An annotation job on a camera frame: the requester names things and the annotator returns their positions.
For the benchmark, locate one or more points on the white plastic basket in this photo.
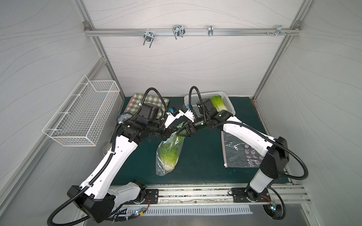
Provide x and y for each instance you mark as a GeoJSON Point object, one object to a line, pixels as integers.
{"type": "Point", "coordinates": [225, 99]}

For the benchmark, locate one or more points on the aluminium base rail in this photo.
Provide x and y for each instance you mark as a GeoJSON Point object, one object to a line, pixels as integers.
{"type": "Point", "coordinates": [223, 194]}

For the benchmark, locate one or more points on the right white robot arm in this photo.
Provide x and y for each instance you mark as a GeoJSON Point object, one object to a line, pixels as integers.
{"type": "Point", "coordinates": [273, 150]}

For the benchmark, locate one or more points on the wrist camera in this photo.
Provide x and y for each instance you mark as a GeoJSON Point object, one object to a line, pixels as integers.
{"type": "Point", "coordinates": [186, 111]}
{"type": "Point", "coordinates": [172, 115]}

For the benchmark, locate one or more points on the pink dotted zipper bag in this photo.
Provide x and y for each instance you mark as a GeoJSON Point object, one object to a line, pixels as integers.
{"type": "Point", "coordinates": [238, 154]}

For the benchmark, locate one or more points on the white wire wall basket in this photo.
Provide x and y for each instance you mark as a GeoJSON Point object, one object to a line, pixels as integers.
{"type": "Point", "coordinates": [80, 120]}

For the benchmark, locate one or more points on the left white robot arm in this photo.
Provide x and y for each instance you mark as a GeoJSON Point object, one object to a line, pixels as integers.
{"type": "Point", "coordinates": [94, 196]}

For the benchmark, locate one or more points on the clear blue zipper bag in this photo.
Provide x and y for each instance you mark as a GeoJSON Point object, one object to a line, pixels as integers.
{"type": "Point", "coordinates": [159, 169]}

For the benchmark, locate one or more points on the green checkered cloth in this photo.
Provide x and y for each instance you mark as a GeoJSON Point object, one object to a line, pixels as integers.
{"type": "Point", "coordinates": [135, 103]}

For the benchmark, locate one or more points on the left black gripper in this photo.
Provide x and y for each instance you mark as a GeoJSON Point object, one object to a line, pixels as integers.
{"type": "Point", "coordinates": [163, 133]}

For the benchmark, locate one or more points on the striped ceramic mug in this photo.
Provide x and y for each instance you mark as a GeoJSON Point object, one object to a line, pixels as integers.
{"type": "Point", "coordinates": [107, 148]}

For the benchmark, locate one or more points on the blue white porcelain bowl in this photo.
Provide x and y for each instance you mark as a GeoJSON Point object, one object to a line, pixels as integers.
{"type": "Point", "coordinates": [124, 117]}

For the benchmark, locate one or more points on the chinese cabbage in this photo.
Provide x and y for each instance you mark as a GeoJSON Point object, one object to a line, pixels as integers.
{"type": "Point", "coordinates": [168, 156]}
{"type": "Point", "coordinates": [175, 141]}
{"type": "Point", "coordinates": [218, 103]}

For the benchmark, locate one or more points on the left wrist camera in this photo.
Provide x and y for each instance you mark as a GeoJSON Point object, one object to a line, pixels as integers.
{"type": "Point", "coordinates": [172, 115]}

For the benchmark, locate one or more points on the metal hook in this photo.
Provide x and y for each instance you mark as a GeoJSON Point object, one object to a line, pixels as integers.
{"type": "Point", "coordinates": [148, 37]}
{"type": "Point", "coordinates": [178, 31]}
{"type": "Point", "coordinates": [278, 32]}
{"type": "Point", "coordinates": [210, 30]}

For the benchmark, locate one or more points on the aluminium top rail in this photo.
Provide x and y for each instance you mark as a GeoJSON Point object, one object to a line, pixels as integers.
{"type": "Point", "coordinates": [197, 32]}

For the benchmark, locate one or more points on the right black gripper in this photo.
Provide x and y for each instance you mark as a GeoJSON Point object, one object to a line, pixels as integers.
{"type": "Point", "coordinates": [189, 128]}

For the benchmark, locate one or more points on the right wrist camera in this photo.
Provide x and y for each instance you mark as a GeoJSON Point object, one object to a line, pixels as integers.
{"type": "Point", "coordinates": [186, 111]}

